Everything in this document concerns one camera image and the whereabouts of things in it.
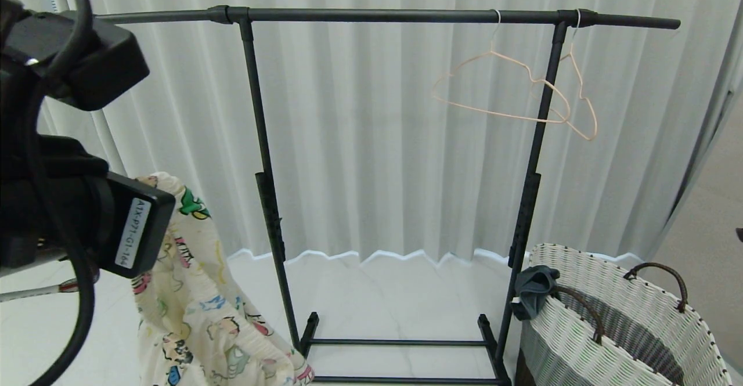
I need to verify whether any cream printed garment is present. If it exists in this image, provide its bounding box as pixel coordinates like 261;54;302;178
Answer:
131;171;315;386

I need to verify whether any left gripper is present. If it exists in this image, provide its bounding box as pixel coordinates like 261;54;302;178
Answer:
0;136;176;279

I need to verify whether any black clothes rack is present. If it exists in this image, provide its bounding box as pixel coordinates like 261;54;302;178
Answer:
96;6;681;386

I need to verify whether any white laundry basket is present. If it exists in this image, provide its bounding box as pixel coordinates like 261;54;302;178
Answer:
514;243;735;386

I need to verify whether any dark green garment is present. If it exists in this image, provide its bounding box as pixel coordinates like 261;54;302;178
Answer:
511;265;561;322

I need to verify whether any pink clothes hanger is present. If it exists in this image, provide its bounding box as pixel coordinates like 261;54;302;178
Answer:
531;10;598;142
431;10;572;124

